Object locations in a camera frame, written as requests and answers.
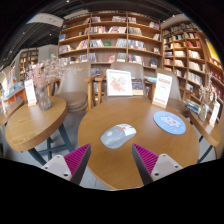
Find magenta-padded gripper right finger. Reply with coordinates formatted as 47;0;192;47
131;143;184;186

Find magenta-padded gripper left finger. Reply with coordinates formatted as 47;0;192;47
40;143;92;186

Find dark cover book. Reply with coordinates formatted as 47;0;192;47
130;78;145;97

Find beige padded wooden armchair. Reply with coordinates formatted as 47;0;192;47
54;62;98;113
94;61;156;103
154;68;191;118

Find large wooden bookshelf unit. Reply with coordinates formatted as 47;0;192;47
57;11;164;76

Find round wooden side table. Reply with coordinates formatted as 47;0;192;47
188;106;224;164
4;95;75;166

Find glass vase beige dried flowers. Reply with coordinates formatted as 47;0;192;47
198;71;218;123

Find small white table sign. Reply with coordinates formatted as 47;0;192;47
208;99;222;128
23;78;38;108

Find distant wooden bookshelf unit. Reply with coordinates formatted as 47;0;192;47
18;48;39;83

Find glass vase pink dried flowers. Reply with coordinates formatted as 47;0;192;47
26;54;66;112

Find grey computer mouse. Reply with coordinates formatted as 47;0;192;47
100;123;137;150

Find curved wooden bookshelf unit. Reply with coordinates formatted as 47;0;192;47
161;19;224;111

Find round blue mouse pad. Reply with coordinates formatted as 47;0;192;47
153;110;187;136

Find stack of books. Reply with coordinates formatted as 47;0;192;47
184;99;203;115

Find white framed floral picture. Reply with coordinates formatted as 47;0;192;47
105;68;134;98

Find light blue book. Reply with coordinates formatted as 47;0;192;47
143;75;158;84

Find white card sign wooden stand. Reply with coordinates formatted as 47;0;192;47
152;72;174;109

